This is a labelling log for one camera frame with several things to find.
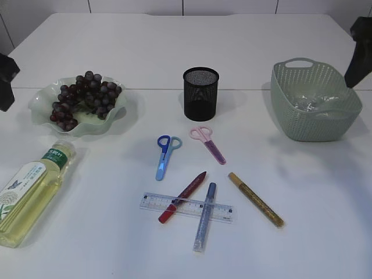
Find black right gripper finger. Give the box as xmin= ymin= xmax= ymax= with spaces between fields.
xmin=344 ymin=17 xmax=371 ymax=88

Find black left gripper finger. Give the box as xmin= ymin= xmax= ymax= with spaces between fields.
xmin=0 ymin=54 xmax=20 ymax=112

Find clear plastic sheet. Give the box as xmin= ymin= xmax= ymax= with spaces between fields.
xmin=289 ymin=94 xmax=341 ymax=112

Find purple artificial grape bunch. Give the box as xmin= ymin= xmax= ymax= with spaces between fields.
xmin=49 ymin=70 xmax=123 ymax=131

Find yellow tea bottle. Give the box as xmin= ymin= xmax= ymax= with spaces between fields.
xmin=1 ymin=140 xmax=76 ymax=248

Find green wavy glass plate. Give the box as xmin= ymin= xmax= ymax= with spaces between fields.
xmin=28 ymin=76 xmax=127 ymax=137

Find green plastic woven basket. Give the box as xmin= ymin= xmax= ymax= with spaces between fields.
xmin=270 ymin=58 xmax=363 ymax=142

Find black mesh pen holder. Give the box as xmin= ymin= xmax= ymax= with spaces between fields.
xmin=183 ymin=67 xmax=219 ymax=121

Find gold glitter pen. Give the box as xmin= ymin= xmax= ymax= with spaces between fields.
xmin=228 ymin=172 xmax=285 ymax=228

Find clear plastic ruler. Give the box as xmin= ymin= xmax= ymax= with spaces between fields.
xmin=139 ymin=192 xmax=235 ymax=223

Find red crayon pen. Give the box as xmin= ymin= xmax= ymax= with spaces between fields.
xmin=158 ymin=171 xmax=207 ymax=224

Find blue glitter pen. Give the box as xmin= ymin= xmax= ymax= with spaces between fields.
xmin=193 ymin=183 xmax=216 ymax=253

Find pink purple scissors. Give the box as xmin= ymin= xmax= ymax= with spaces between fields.
xmin=189 ymin=126 xmax=226 ymax=165

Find blue scissors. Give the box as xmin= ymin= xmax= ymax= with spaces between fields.
xmin=155 ymin=135 xmax=183 ymax=181

